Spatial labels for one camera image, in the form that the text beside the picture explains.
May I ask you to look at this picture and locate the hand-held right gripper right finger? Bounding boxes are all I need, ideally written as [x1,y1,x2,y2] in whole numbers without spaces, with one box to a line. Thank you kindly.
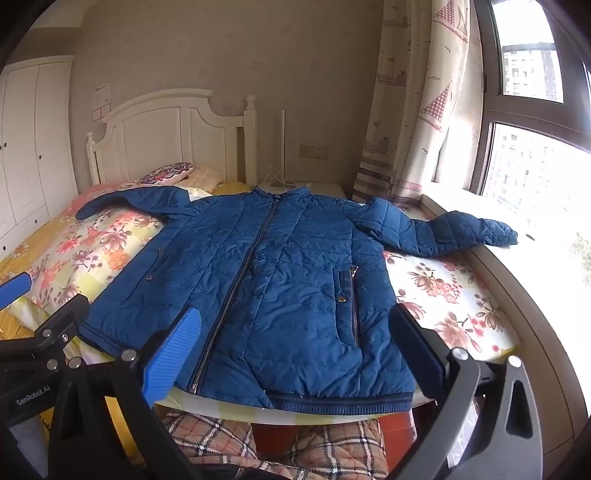
[389,303,546,480]

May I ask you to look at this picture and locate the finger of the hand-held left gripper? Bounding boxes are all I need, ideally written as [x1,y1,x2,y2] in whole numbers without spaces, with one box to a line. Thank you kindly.
[27,294,92,365]
[0,272,33,311]

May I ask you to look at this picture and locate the sailboat print curtain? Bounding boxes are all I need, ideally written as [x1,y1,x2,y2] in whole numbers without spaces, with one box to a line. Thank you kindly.
[353,0,486,207]

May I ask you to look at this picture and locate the pink pillow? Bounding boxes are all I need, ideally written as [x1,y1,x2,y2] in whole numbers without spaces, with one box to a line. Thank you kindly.
[177,167,223,195]

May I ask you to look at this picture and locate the yellow bed sheet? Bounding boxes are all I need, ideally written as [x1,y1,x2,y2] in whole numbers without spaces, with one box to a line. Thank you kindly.
[0,180,252,468]

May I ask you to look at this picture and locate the dark framed window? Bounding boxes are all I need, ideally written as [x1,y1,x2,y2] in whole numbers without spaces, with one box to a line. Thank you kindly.
[464,0,591,261]

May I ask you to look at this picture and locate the white nightstand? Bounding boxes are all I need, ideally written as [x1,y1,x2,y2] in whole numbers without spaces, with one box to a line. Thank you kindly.
[255,181,347,200]

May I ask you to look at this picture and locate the white wardrobe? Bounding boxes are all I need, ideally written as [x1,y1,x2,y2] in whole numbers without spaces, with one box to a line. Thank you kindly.
[0,56,79,260]

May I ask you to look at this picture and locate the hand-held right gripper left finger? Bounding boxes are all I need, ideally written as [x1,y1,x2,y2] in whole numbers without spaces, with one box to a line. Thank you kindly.
[47,306,204,480]

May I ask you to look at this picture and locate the purple patterned cushion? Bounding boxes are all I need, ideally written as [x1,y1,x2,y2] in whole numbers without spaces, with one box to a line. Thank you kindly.
[137,161,195,186]

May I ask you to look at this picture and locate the floral quilt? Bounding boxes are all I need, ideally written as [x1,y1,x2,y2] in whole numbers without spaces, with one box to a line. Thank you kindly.
[9,182,523,424]

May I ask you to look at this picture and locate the white windowsill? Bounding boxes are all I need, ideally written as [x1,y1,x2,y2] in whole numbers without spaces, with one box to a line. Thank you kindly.
[413,184,591,444]

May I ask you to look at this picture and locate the blue quilted jacket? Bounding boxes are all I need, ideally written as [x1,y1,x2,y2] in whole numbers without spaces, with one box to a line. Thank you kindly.
[75,185,520,415]

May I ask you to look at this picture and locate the person's plaid pants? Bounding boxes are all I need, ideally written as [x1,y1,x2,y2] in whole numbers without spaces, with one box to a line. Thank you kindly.
[163,410,389,480]

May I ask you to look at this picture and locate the slim white lamp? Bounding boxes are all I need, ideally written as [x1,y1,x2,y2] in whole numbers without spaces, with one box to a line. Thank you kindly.
[269,109,297,190]

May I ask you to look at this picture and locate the wall calendar paper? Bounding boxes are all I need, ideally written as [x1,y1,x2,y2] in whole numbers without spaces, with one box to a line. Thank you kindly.
[90,86,113,122]

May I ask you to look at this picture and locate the white wooden headboard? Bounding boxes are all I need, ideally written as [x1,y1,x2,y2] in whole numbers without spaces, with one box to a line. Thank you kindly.
[86,88,258,188]

